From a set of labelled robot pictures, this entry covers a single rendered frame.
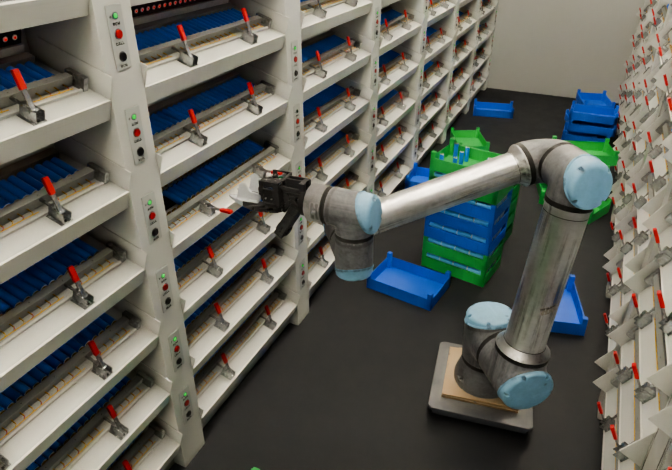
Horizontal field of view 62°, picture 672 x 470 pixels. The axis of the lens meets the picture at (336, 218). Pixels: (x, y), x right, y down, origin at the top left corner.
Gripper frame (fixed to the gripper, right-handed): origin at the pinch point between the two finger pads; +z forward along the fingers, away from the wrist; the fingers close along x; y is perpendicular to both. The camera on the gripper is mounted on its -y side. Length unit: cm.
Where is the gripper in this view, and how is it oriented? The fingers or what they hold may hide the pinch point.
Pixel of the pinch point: (238, 195)
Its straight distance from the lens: 142.1
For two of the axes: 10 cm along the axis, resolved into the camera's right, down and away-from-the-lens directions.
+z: -9.1, -1.8, 3.7
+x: -4.1, 4.5, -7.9
